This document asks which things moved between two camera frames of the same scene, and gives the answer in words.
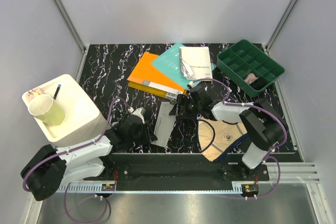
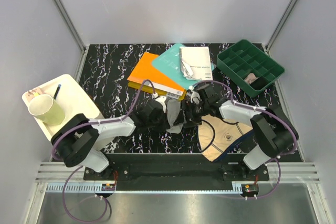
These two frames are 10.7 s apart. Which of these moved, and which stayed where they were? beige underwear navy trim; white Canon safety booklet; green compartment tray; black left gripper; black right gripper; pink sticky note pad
Moved: black left gripper; black right gripper
Stayed: pink sticky note pad; white Canon safety booklet; beige underwear navy trim; green compartment tray
